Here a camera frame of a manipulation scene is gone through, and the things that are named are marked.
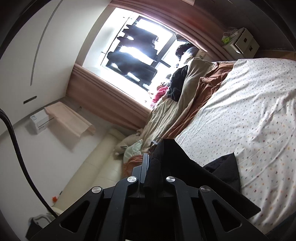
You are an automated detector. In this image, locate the cream leather bed headboard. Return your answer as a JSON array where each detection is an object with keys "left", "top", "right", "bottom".
[{"left": 50, "top": 127, "right": 139, "bottom": 209}]

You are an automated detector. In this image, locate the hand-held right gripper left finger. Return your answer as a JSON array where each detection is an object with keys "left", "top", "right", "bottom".
[{"left": 30, "top": 153, "right": 148, "bottom": 241}]

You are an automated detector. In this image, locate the long hanging dark garment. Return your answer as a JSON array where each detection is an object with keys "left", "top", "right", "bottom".
[{"left": 107, "top": 52, "right": 158, "bottom": 85}]

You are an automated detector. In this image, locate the black clothes pile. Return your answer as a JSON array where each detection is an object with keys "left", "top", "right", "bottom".
[{"left": 168, "top": 66, "right": 190, "bottom": 101}]

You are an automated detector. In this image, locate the orange-brown blanket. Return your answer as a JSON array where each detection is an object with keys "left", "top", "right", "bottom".
[{"left": 122, "top": 61, "right": 234, "bottom": 178}]

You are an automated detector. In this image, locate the beige duvet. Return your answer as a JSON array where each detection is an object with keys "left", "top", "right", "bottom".
[{"left": 140, "top": 57, "right": 215, "bottom": 153}]

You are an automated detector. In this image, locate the pink curtain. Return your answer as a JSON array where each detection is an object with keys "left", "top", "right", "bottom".
[
  {"left": 110, "top": 0, "right": 232, "bottom": 62},
  {"left": 67, "top": 64, "right": 151, "bottom": 130}
]

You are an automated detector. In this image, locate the black cable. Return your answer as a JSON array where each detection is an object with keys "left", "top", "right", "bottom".
[{"left": 0, "top": 108, "right": 58, "bottom": 218}]

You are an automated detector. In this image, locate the beige air conditioner cloth cover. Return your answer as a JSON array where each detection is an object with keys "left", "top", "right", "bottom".
[{"left": 44, "top": 101, "right": 96, "bottom": 135}]

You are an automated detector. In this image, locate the white dotted bedsheet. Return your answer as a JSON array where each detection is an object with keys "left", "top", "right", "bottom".
[{"left": 174, "top": 58, "right": 296, "bottom": 234}]

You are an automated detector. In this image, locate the light green pillow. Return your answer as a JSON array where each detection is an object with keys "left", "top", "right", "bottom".
[{"left": 123, "top": 139, "right": 144, "bottom": 163}]

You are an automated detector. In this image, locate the dark fabric bundle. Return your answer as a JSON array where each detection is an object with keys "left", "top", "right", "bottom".
[{"left": 175, "top": 34, "right": 199, "bottom": 61}]

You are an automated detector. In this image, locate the beige plush toy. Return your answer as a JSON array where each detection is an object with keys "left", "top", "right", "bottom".
[{"left": 114, "top": 132, "right": 141, "bottom": 154}]

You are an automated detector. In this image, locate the white air conditioner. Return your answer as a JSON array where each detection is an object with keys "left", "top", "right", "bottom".
[{"left": 30, "top": 109, "right": 58, "bottom": 135}]

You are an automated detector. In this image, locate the black long-sleeved shirt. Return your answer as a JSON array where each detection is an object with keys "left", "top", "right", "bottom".
[{"left": 143, "top": 138, "right": 262, "bottom": 220}]

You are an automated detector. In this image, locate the red clothes pile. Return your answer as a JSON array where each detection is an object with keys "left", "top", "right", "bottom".
[{"left": 151, "top": 86, "right": 169, "bottom": 105}]

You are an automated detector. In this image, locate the white nightstand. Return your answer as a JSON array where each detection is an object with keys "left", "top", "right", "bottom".
[{"left": 223, "top": 27, "right": 260, "bottom": 57}]

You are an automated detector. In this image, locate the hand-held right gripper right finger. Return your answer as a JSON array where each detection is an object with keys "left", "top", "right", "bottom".
[{"left": 161, "top": 175, "right": 271, "bottom": 241}]

